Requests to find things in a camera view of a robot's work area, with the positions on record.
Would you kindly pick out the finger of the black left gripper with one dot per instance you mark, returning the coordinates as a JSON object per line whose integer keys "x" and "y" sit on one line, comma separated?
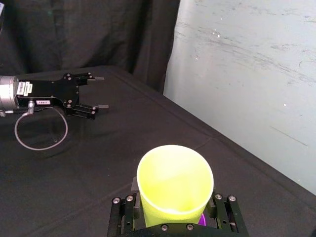
{"x": 85, "y": 111}
{"x": 85, "y": 78}

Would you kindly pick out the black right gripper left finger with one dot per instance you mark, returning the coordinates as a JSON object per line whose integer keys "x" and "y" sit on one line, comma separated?
{"x": 128, "y": 217}

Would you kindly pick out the black curtain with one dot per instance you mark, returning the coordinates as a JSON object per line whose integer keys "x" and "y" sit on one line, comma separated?
{"x": 86, "y": 32}

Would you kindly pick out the purple plastic cup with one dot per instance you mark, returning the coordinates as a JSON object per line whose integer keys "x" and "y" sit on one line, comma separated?
{"x": 203, "y": 220}

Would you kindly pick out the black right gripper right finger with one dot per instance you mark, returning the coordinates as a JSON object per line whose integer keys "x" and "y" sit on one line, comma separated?
{"x": 228, "y": 214}

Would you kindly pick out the yellow-green plastic cup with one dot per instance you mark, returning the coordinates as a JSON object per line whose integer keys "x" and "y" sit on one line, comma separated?
{"x": 172, "y": 182}

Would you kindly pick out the black table cloth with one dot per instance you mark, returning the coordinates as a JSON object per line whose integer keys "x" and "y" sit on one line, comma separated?
{"x": 98, "y": 172}

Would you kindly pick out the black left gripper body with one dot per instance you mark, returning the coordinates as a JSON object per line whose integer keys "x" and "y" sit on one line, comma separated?
{"x": 51, "y": 93}

